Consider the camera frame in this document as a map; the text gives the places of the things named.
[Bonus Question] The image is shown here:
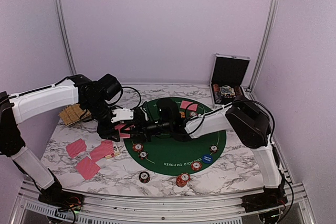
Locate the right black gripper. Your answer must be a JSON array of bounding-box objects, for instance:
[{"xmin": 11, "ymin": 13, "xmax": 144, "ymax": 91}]
[{"xmin": 121, "ymin": 114, "xmax": 172, "ymax": 142}]

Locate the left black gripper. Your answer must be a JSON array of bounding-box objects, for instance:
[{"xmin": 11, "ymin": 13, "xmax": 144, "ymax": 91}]
[{"xmin": 83, "ymin": 97, "xmax": 120, "ymax": 142}]

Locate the red playing card deck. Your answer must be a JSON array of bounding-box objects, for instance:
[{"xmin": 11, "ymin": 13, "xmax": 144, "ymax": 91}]
[{"xmin": 90, "ymin": 140, "xmax": 114, "ymax": 162}]

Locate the red card pile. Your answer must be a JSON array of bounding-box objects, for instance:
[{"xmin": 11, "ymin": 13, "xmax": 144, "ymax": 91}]
[
  {"xmin": 66, "ymin": 138, "xmax": 87, "ymax": 158},
  {"xmin": 76, "ymin": 157, "xmax": 100, "ymax": 180}
]

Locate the red card pile front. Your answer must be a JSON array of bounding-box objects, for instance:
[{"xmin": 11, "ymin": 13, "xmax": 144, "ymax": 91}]
[{"xmin": 76, "ymin": 157, "xmax": 100, "ymax": 180}]

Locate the blue small blind button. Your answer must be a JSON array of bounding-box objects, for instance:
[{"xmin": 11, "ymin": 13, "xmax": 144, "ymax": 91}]
[{"xmin": 202, "ymin": 154, "xmax": 214, "ymax": 164}]

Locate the red poker chip stack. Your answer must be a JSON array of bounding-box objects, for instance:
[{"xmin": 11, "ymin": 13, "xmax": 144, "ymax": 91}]
[{"xmin": 176, "ymin": 173, "xmax": 190, "ymax": 187}]

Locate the black poker chip stack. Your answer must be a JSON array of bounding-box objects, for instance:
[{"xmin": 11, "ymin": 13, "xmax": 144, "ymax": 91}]
[{"xmin": 139, "ymin": 172, "xmax": 150, "ymax": 184}]

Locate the red playing card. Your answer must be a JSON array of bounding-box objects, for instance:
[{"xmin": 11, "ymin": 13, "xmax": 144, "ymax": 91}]
[{"xmin": 114, "ymin": 123, "xmax": 131, "ymax": 139}]

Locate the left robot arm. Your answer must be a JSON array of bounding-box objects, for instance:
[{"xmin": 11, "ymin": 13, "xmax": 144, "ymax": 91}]
[{"xmin": 1, "ymin": 74, "xmax": 134, "ymax": 206}]

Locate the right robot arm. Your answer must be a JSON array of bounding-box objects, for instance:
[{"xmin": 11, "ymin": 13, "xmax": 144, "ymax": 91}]
[{"xmin": 129, "ymin": 95, "xmax": 286, "ymax": 207}]

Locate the playing card box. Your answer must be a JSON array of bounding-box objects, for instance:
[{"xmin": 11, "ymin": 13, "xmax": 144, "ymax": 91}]
[{"xmin": 104, "ymin": 141, "xmax": 120, "ymax": 159}]

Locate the round green poker mat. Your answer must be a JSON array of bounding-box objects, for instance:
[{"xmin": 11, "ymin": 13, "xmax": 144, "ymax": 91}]
[{"xmin": 123, "ymin": 98, "xmax": 227, "ymax": 176}]

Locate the woven bamboo tray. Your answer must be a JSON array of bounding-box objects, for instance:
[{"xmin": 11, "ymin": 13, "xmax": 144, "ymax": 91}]
[{"xmin": 58, "ymin": 104, "xmax": 91, "ymax": 126}]

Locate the aluminium poker chip case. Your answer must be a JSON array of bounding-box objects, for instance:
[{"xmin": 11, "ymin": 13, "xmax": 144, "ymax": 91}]
[{"xmin": 209, "ymin": 53, "xmax": 250, "ymax": 105}]

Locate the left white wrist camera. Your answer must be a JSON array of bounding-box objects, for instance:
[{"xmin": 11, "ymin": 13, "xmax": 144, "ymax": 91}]
[{"xmin": 111, "ymin": 108, "xmax": 134, "ymax": 123}]

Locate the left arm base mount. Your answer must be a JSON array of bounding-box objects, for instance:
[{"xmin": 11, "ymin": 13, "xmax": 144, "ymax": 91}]
[{"xmin": 38, "ymin": 191, "xmax": 84, "ymax": 210}]

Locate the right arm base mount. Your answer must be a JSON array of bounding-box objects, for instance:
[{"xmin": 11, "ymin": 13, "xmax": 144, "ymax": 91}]
[{"xmin": 241, "ymin": 193, "xmax": 288, "ymax": 212}]

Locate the right aluminium frame post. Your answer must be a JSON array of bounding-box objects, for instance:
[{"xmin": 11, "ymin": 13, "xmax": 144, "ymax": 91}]
[{"xmin": 248, "ymin": 0, "xmax": 279, "ymax": 92}]

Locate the aluminium frame post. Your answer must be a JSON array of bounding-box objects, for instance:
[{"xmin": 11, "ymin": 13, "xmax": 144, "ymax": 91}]
[
  {"xmin": 248, "ymin": 0, "xmax": 279, "ymax": 92},
  {"xmin": 54, "ymin": 0, "xmax": 77, "ymax": 75}
]

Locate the front aluminium rail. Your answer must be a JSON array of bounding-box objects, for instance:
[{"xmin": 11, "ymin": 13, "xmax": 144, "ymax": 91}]
[{"xmin": 8, "ymin": 180, "xmax": 317, "ymax": 223}]

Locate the left aluminium frame post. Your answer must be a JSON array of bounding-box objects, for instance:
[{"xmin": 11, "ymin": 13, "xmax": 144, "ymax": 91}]
[{"xmin": 54, "ymin": 0, "xmax": 77, "ymax": 75}]

